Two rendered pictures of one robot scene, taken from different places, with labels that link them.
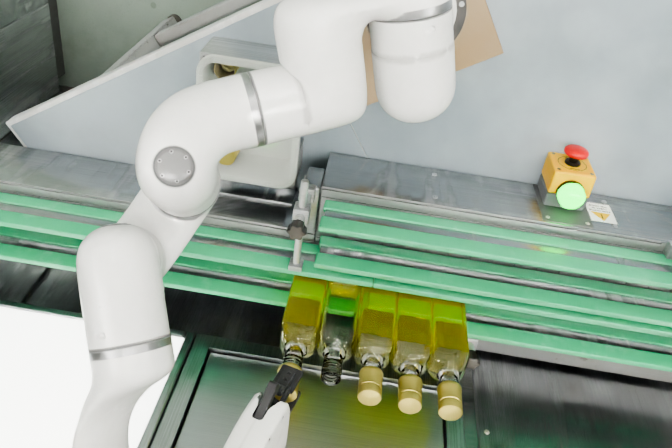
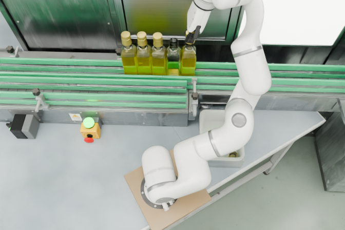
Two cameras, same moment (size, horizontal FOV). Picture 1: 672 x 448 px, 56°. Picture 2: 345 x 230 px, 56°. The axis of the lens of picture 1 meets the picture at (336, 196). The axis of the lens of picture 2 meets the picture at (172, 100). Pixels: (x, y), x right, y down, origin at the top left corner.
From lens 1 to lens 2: 0.27 m
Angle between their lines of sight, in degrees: 3
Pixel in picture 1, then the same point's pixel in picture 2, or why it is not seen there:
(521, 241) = (106, 102)
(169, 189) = (239, 111)
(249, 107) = (215, 144)
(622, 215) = (66, 117)
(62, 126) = (301, 122)
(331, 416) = (171, 22)
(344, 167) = (180, 121)
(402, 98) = (160, 154)
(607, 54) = (82, 180)
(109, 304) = (255, 67)
